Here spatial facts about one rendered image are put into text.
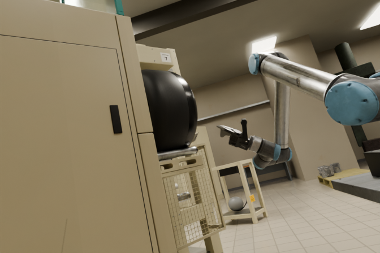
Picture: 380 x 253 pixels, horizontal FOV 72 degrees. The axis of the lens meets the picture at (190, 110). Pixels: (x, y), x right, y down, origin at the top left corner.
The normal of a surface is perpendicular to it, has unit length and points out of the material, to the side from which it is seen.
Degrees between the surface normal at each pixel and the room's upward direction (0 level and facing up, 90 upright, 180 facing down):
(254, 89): 90
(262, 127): 90
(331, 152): 90
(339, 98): 92
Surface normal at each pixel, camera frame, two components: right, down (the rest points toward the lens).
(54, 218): 0.59, -0.33
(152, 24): -0.21, -0.19
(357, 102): -0.91, 0.17
